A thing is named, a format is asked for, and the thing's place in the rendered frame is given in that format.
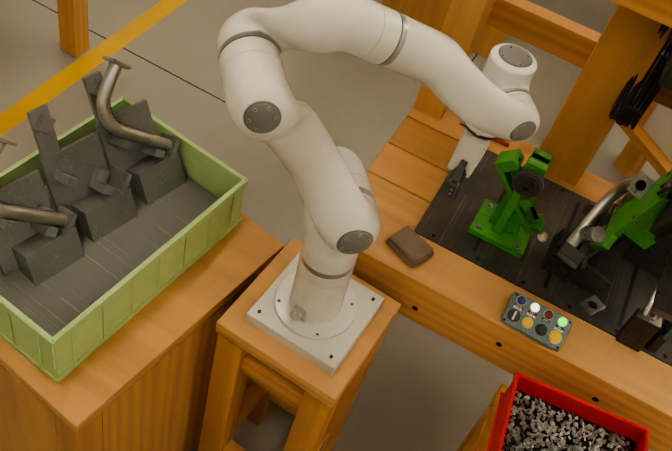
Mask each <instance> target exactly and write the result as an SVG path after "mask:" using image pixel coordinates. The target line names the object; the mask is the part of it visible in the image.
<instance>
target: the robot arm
mask: <svg viewBox="0 0 672 451"><path fill-rule="evenodd" d="M288 49H296V50H300V51H305V52H310V53H318V54H328V53H333V52H345V53H348V54H350V55H353V56H355V57H358V58H360V59H363V60H366V61H368V62H370V63H373V64H375V65H378V66H380V67H383V68H385V69H388V70H391V71H393V72H396V73H398V74H401V75H404V76H406V77H409V78H411V79H414V80H416V81H419V82H421V83H423V84H424V85H426V86H427V87H428V88H429V89H430V90H431V91H432V92H433V93H434V94H435V95H436V96H437V97H438V99H439V100H440V101H441V102H442V103H443V104H444V105H445V106H446V107H447V108H448V109H449V110H450V111H451V112H453V113H454V114H455V115H456V116H457V117H459V118H460V119H461V120H462V121H464V125H465V127H466V128H465V130H464V132H463V134H462V136H461V138H460V140H459V142H458V144H457V146H456V149H455V151H454V153H453V155H452V157H451V159H450V161H449V163H448V165H447V168H448V169H450V170H451V171H452V170H453V171H452V173H451V175H450V177H449V179H447V181H446V184H445V186H444V188H443V190H442V193H441V194H442V195H444V196H446V197H448V198H450V199H452V200H454V201H456V199H457V197H458V195H459V193H460V191H461V189H462V187H463V186H462V184H463V182H464V180H465V178H468V177H470V175H471V174H472V172H473V171H474V169H475V168H476V166H477V165H478V163H479V162H480V160H481V158H482V157H483V155H484V153H485V152H486V150H487V148H488V146H489V144H490V142H491V140H495V139H497V138H500V139H503V140H508V141H523V140H527V139H528V138H530V137H532V136H533V135H534V134H535V133H536V132H537V130H538V128H539V125H540V118H539V113H538V110H537V108H536V106H535V104H534V102H533V100H532V98H531V96H530V93H529V86H530V82H531V80H532V77H533V75H534V73H535V71H536V69H537V61H536V59H535V58H534V56H533V55H532V54H531V53H530V52H529V51H528V50H526V49H524V48H523V47H520V46H518V45H515V44H510V43H503V44H498V45H496V46H494V47H493V48H492V50H491V52H490V54H489V56H488V59H487V61H486V63H485V66H484V68H483V70H482V72H481V71H480V70H479V69H478V68H477V67H476V66H475V65H474V63H473V62H472V61H471V60H470V59H469V57H468V56H467V55H466V54H465V52H464V51H463V50H462V48H461V47H460V46H459V45H458V44H457V43H456V42H455V41H454V40H453V39H452V38H450V37H449V36H447V35H445V34H444V33H442V32H440V31H437V30H435V29H433V28H431V27H429V26H427V25H425V24H423V23H421V22H419V21H416V20H414V19H412V18H410V17H408V16H406V15H404V14H402V13H399V12H397V11H395V10H393V9H391V8H389V7H387V6H384V5H382V4H380V3H378V2H376V1H374V0H296V1H294V2H292V3H290V4H287V5H284V6H280V7H275V8H258V7H250V8H245V9H242V10H240V11H238V12H236V13H234V14H233V15H232V16H230V17H229V18H228V19H227V20H226V21H225V22H224V24H223V25H222V27H221V28H220V30H219V32H218V35H217V39H216V51H217V58H218V64H219V70H220V75H221V81H222V87H223V93H224V98H225V102H226V106H227V109H228V112H229V114H230V116H231V118H232V120H233V122H234V123H235V125H236V126H237V128H238V129H239V130H240V132H241V133H242V134H243V135H244V136H245V137H247V138H248V139H250V140H252V141H263V142H265V143H266V144H267V145H268V146H269V147H270V148H271V149H272V151H273V152H274V153H275V155H276V156H277V157H278V158H279V160H280V161H281V162H282V164H283V165H284V166H285V168H286V169H287V171H288V173H289V174H290V176H291V178H292V179H293V181H294V183H295V185H296V187H297V189H298V191H299V193H300V195H301V197H302V200H303V218H304V239H303V243H302V248H301V252H300V256H299V261H298V265H297V269H296V272H294V273H292V274H290V275H289V276H287V277H286V278H285V279H284V280H283V281H282V282H281V283H280V284H279V286H278V288H277V290H276V293H275V298H274V307H275V311H276V314H277V316H278V318H279V320H280V321H281V323H282V324H283V325H284V326H285V327H286V328H287V329H288V330H290V331H291V332H292V333H294V334H296V335H298V336H300V337H303V338H306V339H310V340H328V339H331V338H335V337H337V336H339V335H341V334H342V333H343V332H345V331H346V330H347V329H348V328H349V327H350V325H351V324H352V322H353V320H354V317H355V314H356V301H355V297H354V295H353V293H352V291H351V289H350V288H349V286H348V285H349V282H350V279H351V276H352V273H353V270H354V267H355V263H356V260H357V257H358V253H361V252H363V251H365V250H367V249H368V248H370V247H371V246H372V245H373V244H374V243H375V241H376V240H377V238H378V236H379V232H380V217H379V212H378V208H377V205H376V202H375V199H374V196H373V192H372V189H371V186H370V183H369V180H368V177H367V174H366V171H365V168H364V166H363V164H362V162H361V160H360V159H359V157H358V156H357V155H356V154H355V153H354V152H353V151H351V150H350V149H348V148H345V147H339V146H336V145H335V143H334V141H333V140H332V138H331V136H330V134H329V133H328V131H327V130H326V128H325V126H324V125H323V123H322V122H321V120H320V119H319V117H318V116H317V114H316V113H315V112H314V110H313V109H312V108H311V107H310V106H309V105H307V104H306V103H304V102H302V101H298V100H296V99H295V97H294V95H293V93H292V91H291V89H290V87H289V85H288V82H287V79H286V76H285V73H284V70H283V66H282V62H281V58H280V54H281V53H282V52H283V51H285V50H288ZM457 166H458V168H457ZM456 168H457V169H456ZM463 171H466V173H464V172H463ZM461 175H462V176H463V177H462V179H461V181H460V182H459V179H460V177H461Z"/></svg>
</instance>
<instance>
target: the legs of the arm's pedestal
mask: <svg viewBox="0 0 672 451"><path fill-rule="evenodd" d="M388 328H389V326H388ZM388 328H387V329H386V331H385V332H384V334H383V335H382V337H381V338H380V339H379V341H378V342H377V344H376V345H375V347H374V348H373V350H372V351H371V353H370V354H369V355H368V357H367V358H366V360H365V361H364V363H363V364H362V366H361V367H360V368H359V370H358V371H357V373H356V374H355V376H354V377H353V379H352V380H351V381H350V383H349V384H348V386H347V387H346V389H345V390H344V392H343V393H342V395H341V396H340V397H339V399H338V400H337V402H336V403H335V405H334V406H333V407H332V408H330V407H329V406H327V405H326V404H324V403H323V402H321V401H320V400H318V399H317V398H315V397H314V396H312V395H311V394H309V393H308V392H306V391H305V390H303V389H302V388H300V387H299V386H297V385H296V384H294V383H293V382H291V381H290V380H288V379H287V378H285V377H284V376H282V375H281V374H279V373H278V372H276V371H275V370H273V369H272V368H270V367H269V366H267V365H266V364H264V363H263V362H261V361H260V360H258V359H257V358H255V357H254V356H252V355H251V354H249V353H248V352H246V351H245V350H243V349H242V348H240V347H239V346H237V345H236V344H234V343H233V342H231V341H230V340H228V339H227V338H225V337H224V336H222V335H221V334H219V333H218V335H217V341H216V347H215V353H214V359H213V365H212V371H211V377H210V383H209V389H208V395H207V401H206V406H205V412H204V418H203V424H202V430H201V436H200V442H199V448H198V451H248V450H246V449H245V448H243V447H242V446H240V445H239V444H238V443H236V442H235V441H233V440H232V439H233V435H234V433H235V431H236V430H237V429H238V428H239V426H240V425H241V424H242V422H243V421H244V420H245V419H246V418H247V419H248V420H250V421H251V422H253V423H254V424H256V425H257V426H258V425H259V424H260V422H261V421H262V420H263V418H264V417H265V416H266V415H267V413H268V412H269V410H270V407H271V404H272V402H274V403H275V404H277V405H278V406H280V407H281V408H283V409H284V410H286V411H287V412H289V413H290V414H292V415H293V416H295V418H294V421H293V424H292V427H291V430H290V433H289V435H288V438H287V441H286V444H285V447H284V449H283V451H332V449H333V447H334V445H335V443H336V441H337V438H338V436H339V434H340V432H341V430H342V427H343V425H344V423H345V421H346V419H347V417H348V414H349V412H350V410H351V408H352V406H353V404H354V401H355V399H356V397H357V395H358V393H359V391H360V388H361V386H362V384H363V382H364V380H365V378H366V375H367V373H368V371H369V369H370V367H371V364H372V362H373V360H374V358H375V356H376V354H377V351H378V349H379V347H380V345H381V343H382V341H383V338H384V336H385V334H386V332H387V330H388ZM247 376H248V377H249V381H248V385H247V389H246V390H245V392H244V389H245V385H246V380H247Z"/></svg>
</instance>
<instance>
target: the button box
mask: <svg viewBox="0 0 672 451"><path fill-rule="evenodd" d="M520 296H523V297H525V299H526V302H525V304H523V305H520V304H519V303H518V302H517V299H518V297H520ZM534 303H536V304H538V305H539V307H540V308H539V310H538V311H537V312H534V311H532V310H531V305H532V304H534ZM511 310H517V311H518V312H519V313H520V318H519V319H518V320H517V321H512V320H510V319H509V316H508V314H509V312H510V311H511ZM548 310H549V311H552V313H553V317H552V318H551V319H547V318H546V317H545V315H544V314H545V312H546V311H548ZM527 317H529V318H531V319H532V320H533V325H532V326H531V327H530V328H526V327H524V326H523V323H522V322H523V319H524V318H527ZM560 318H565V319H566V320H567V324H566V325H565V326H560V325H559V323H558V320H559V319H560ZM500 321H501V322H503V323H505V324H507V325H508V326H510V327H512V328H514V329H516V330H518V331H520V332H522V333H523V334H525V335H527V336H529V337H531V338H533V339H535V340H537V341H539V342H540V343H542V344H544V345H546V346H548V347H550V348H552V349H554V350H555V351H557V352H558V351H559V350H560V348H561V346H562V344H563V342H564V340H565V338H566V336H567V334H568V332H569V330H570V328H571V326H572V324H573V321H572V320H570V319H568V318H566V317H564V316H562V315H561V314H559V313H557V312H555V311H553V310H551V309H549V308H547V307H545V306H543V305H541V304H539V303H538V302H536V301H534V300H532V299H530V298H528V297H526V296H524V295H522V294H520V293H518V292H514V293H512V295H511V297H510V298H509V301H508V303H507V305H506V307H505V310H504V312H503V314H502V316H501V319H500ZM538 325H544V326H546V328H547V332H546V334H544V335H539V334H538V333H537V332H536V328H537V326H538ZM552 331H558V332H560V334H561V335H562V339H561V341H560V342H559V343H552V342H551V341H550V340H549V334H550V333H551V332H552Z"/></svg>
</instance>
